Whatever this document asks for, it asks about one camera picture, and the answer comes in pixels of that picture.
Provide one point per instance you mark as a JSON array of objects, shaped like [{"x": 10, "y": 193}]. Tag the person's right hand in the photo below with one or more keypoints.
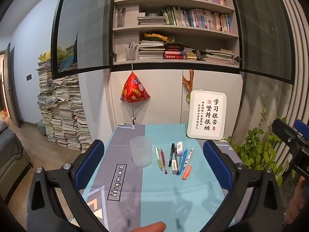
[{"x": 295, "y": 205}]

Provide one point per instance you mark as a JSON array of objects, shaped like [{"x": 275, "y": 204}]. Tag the stack of red books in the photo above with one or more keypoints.
[{"x": 175, "y": 53}]

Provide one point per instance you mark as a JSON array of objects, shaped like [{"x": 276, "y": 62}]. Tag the grey and teal desk mat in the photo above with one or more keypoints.
[{"x": 157, "y": 198}]

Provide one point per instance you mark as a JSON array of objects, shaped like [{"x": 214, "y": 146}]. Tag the dark wall switch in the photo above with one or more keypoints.
[{"x": 29, "y": 77}]

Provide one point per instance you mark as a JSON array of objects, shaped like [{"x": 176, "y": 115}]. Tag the gold medal with striped ribbon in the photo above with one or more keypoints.
[{"x": 187, "y": 84}]

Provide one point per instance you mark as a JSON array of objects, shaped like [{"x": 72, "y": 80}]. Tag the clear pen holder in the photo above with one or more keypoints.
[{"x": 130, "y": 53}]

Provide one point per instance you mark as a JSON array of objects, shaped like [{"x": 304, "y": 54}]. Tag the yellow plush toy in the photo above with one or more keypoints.
[{"x": 44, "y": 56}]

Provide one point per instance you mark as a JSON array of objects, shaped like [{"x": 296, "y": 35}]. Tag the tall stack of papers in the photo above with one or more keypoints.
[{"x": 62, "y": 111}]

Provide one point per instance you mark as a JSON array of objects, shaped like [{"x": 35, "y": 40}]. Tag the yellow artificial flowers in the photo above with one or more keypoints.
[{"x": 157, "y": 37}]

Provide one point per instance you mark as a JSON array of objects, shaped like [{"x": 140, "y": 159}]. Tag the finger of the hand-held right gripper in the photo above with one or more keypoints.
[
  {"x": 301, "y": 127},
  {"x": 286, "y": 133}
]

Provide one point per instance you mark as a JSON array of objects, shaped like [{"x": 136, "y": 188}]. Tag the row of pastel upright books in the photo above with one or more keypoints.
[{"x": 200, "y": 18}]

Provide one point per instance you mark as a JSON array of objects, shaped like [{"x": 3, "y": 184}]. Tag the red pen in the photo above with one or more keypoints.
[{"x": 164, "y": 162}]

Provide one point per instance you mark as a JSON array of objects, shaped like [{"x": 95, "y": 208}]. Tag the dark glass cabinet door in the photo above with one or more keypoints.
[
  {"x": 84, "y": 29},
  {"x": 265, "y": 29}
]

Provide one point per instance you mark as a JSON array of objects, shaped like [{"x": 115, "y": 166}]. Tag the pale green bin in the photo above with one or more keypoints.
[{"x": 41, "y": 128}]

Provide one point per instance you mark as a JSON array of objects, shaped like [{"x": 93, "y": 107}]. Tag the white patterned pen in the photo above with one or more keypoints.
[{"x": 188, "y": 158}]

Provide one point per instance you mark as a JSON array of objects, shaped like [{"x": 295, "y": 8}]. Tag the stack of white magazines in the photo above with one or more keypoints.
[{"x": 151, "y": 50}]

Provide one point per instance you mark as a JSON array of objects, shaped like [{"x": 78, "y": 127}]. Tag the blue pen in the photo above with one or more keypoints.
[{"x": 182, "y": 162}]

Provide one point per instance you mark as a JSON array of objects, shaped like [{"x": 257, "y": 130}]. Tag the green potted plant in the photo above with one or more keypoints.
[{"x": 258, "y": 152}]

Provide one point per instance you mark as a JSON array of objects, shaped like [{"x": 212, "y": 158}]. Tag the grey sofa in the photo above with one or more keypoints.
[{"x": 12, "y": 154}]

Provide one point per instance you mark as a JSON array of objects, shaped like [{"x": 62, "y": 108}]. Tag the white eraser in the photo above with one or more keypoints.
[{"x": 180, "y": 148}]

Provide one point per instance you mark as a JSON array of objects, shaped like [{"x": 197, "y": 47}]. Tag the grey wall bookshelf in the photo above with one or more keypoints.
[{"x": 128, "y": 36}]

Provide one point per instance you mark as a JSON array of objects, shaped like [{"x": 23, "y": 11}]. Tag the flat stack of grey books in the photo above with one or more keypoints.
[{"x": 151, "y": 20}]

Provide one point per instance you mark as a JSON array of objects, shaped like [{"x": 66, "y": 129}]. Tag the translucent plastic cup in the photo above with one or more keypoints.
[{"x": 140, "y": 153}]

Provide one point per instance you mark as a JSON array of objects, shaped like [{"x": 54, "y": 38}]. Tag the grey room door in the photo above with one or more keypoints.
[{"x": 13, "y": 89}]

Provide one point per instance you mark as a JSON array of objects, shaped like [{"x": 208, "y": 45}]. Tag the framed calligraphy sign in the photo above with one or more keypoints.
[{"x": 207, "y": 114}]

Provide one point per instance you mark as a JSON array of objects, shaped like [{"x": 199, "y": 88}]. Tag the red pyramid hanging ornament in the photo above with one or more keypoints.
[{"x": 135, "y": 90}]

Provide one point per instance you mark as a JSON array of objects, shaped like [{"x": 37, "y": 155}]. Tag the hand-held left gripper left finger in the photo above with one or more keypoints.
[{"x": 89, "y": 164}]

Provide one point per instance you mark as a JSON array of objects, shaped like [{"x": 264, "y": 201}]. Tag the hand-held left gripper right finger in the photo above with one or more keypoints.
[{"x": 216, "y": 164}]

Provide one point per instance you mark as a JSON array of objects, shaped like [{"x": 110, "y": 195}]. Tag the stack of worn notebooks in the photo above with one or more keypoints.
[{"x": 217, "y": 56}]

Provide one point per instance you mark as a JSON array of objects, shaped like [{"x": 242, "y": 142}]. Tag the black pen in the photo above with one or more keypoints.
[{"x": 171, "y": 154}]

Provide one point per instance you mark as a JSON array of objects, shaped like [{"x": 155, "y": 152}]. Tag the grey marker pen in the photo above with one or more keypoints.
[{"x": 176, "y": 166}]

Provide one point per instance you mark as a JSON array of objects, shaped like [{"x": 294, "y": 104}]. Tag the tall clear glass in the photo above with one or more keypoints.
[{"x": 120, "y": 18}]

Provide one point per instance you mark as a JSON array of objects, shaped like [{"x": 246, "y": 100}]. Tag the green pen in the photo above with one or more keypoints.
[{"x": 158, "y": 159}]

